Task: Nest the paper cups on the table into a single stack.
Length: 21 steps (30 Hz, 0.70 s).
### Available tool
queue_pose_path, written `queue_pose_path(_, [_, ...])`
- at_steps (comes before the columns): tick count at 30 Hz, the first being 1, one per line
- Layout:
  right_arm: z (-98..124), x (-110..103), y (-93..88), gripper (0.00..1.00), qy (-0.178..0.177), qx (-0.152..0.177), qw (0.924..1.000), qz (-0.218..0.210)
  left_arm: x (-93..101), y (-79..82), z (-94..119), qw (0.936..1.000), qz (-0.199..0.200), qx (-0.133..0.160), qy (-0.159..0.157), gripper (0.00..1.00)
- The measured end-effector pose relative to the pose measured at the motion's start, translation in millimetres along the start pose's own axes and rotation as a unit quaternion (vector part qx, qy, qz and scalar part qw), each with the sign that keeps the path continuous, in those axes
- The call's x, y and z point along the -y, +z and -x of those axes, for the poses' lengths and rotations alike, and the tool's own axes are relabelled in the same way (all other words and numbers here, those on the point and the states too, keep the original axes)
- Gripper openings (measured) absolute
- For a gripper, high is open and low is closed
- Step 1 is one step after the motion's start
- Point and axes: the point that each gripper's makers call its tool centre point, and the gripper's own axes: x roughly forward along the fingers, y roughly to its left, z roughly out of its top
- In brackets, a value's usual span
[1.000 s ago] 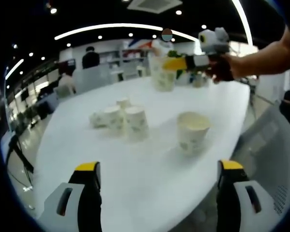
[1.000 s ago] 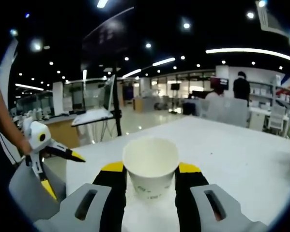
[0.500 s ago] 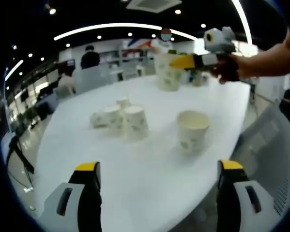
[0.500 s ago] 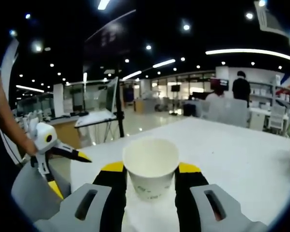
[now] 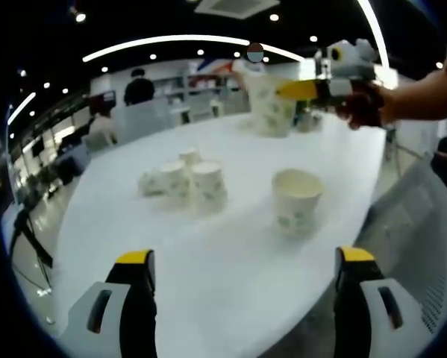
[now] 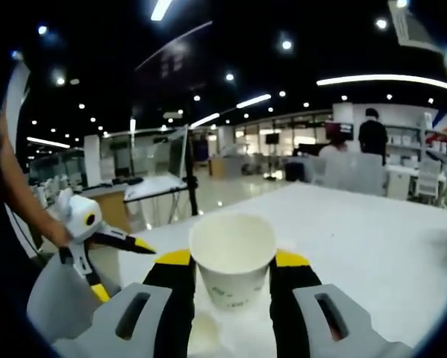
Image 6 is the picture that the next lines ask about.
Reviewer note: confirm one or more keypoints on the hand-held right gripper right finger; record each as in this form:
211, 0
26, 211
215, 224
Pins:
342, 328

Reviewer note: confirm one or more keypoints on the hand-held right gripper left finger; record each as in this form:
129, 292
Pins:
141, 317

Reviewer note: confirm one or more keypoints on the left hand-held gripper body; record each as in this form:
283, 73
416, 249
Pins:
79, 216

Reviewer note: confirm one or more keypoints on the white paper cup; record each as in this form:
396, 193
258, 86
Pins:
232, 242

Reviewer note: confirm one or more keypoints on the person's left hand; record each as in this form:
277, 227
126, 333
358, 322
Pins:
57, 233

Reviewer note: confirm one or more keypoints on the wooden cabinet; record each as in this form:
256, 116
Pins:
111, 209

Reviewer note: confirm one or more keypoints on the small white side desk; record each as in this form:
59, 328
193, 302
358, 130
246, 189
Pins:
152, 186

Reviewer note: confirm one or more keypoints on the person's dark shirt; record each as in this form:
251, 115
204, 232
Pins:
10, 261

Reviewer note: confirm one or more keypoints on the white table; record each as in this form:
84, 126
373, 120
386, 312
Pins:
357, 261

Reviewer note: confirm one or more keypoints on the wooden counter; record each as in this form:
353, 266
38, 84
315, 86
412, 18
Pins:
223, 168

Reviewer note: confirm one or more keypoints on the black suitcase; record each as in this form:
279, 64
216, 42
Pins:
293, 172

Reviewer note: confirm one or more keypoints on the white mesh office chair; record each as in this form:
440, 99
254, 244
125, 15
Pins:
430, 179

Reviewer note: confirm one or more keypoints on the black monitor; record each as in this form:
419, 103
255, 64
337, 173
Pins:
271, 139

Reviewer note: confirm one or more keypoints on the short ceiling light strip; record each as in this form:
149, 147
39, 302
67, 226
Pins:
253, 101
160, 9

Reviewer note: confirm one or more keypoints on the white storage shelf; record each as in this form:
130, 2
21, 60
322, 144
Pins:
406, 139

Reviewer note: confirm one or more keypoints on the curved ceiling light strip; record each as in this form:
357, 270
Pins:
376, 78

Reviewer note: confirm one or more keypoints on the round ceiling downlights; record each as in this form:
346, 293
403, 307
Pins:
286, 44

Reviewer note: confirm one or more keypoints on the ceiling air conditioner vent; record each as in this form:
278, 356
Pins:
413, 30

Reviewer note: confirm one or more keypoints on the dark wall display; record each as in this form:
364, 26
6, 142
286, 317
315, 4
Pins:
342, 128

